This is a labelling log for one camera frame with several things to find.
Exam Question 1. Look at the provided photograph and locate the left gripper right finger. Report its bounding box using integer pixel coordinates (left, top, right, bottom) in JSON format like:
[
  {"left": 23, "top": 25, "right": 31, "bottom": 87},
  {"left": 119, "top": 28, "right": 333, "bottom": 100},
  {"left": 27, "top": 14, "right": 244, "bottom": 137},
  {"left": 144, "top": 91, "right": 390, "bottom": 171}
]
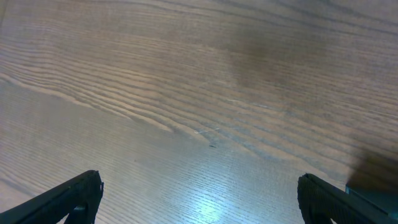
[{"left": 297, "top": 174, "right": 397, "bottom": 224}]

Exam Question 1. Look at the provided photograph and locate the dark green box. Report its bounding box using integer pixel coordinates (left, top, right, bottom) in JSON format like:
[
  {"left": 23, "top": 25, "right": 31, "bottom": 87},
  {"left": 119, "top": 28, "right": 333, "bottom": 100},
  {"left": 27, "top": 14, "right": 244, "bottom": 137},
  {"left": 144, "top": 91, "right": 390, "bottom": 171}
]
[{"left": 345, "top": 184, "right": 397, "bottom": 220}]

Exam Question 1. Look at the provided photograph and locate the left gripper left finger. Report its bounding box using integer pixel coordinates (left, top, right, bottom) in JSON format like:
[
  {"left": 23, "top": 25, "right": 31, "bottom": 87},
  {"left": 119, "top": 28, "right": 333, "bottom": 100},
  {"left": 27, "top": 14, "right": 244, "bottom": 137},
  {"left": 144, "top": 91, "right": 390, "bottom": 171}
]
[{"left": 1, "top": 170, "right": 104, "bottom": 224}]

